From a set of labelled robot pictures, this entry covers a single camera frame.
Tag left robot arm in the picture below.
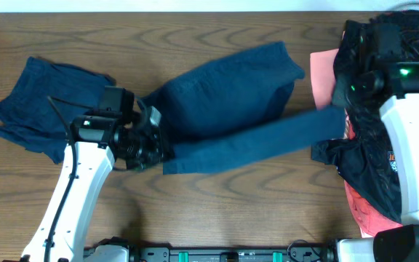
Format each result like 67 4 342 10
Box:
20 86 174 262

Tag coral red garment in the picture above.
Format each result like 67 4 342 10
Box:
310 49 402 238

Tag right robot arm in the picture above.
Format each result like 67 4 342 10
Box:
326 23 419 261

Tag folded dark blue shorts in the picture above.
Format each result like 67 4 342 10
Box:
0 57 116 164

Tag dark blue denim shorts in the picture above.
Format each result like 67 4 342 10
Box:
143 41 346 175

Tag black patterned orange-line garment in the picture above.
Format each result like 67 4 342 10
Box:
311 10 419 223

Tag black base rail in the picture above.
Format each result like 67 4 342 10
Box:
84 236 341 262

